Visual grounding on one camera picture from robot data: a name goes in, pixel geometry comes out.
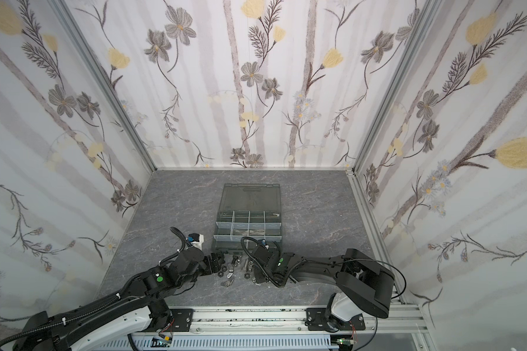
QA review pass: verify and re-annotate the green transparent compartment box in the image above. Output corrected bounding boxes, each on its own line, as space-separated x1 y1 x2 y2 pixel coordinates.
212 184 283 254

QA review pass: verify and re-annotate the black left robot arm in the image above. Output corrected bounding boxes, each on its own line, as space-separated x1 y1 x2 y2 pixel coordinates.
0 247 225 350

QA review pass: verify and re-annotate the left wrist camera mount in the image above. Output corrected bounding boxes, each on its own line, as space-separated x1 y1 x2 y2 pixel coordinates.
187 233 204 250

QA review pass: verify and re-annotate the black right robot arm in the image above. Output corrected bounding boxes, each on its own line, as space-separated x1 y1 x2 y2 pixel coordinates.
243 244 395 319

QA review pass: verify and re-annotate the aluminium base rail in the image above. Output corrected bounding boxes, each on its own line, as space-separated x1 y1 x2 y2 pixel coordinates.
69 304 427 351

